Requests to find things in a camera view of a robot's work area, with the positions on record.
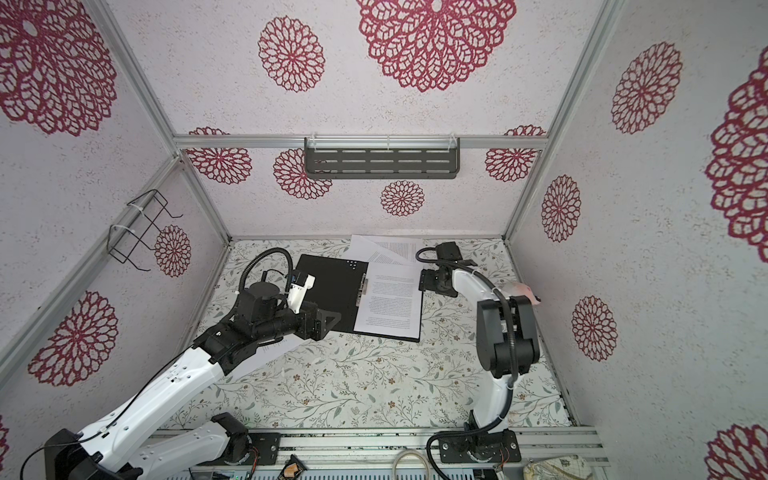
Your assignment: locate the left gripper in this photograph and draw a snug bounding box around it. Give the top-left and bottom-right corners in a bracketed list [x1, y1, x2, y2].
[256, 301, 341, 344]

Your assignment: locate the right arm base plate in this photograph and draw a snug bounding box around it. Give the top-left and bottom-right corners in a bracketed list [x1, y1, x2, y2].
[438, 429, 522, 464]

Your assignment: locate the blue black folder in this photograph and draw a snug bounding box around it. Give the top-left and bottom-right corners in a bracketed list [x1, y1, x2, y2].
[292, 253, 425, 343]

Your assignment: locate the metal folder clip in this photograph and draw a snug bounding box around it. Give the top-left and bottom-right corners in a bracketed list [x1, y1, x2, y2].
[355, 273, 368, 307]

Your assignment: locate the white cable loop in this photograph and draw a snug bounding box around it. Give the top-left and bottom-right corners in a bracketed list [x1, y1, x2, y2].
[391, 449, 433, 480]

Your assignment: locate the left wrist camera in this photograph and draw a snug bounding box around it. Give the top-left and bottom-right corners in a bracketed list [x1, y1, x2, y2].
[287, 272, 315, 314]

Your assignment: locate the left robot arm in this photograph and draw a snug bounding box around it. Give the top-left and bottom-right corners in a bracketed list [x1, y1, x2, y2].
[40, 282, 342, 479]

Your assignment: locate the pink plush toy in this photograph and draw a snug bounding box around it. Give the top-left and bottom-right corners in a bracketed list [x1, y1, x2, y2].
[504, 282, 541, 305]

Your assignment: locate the patterned cloth bag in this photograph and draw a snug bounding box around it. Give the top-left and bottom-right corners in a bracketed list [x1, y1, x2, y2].
[523, 455, 594, 480]

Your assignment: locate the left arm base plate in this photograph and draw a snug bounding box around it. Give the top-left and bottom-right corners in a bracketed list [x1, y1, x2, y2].
[211, 413, 282, 466]

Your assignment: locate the printed paper sheet back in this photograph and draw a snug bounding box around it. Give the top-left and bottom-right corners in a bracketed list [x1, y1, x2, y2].
[342, 235, 425, 265]

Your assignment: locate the black wire wall rack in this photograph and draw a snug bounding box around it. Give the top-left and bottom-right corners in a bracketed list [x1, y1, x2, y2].
[105, 189, 183, 272]

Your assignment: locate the grey wall shelf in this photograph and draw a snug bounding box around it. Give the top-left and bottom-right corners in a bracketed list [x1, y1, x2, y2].
[303, 137, 461, 180]

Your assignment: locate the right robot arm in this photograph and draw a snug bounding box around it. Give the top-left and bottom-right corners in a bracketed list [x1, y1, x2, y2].
[415, 242, 541, 438]

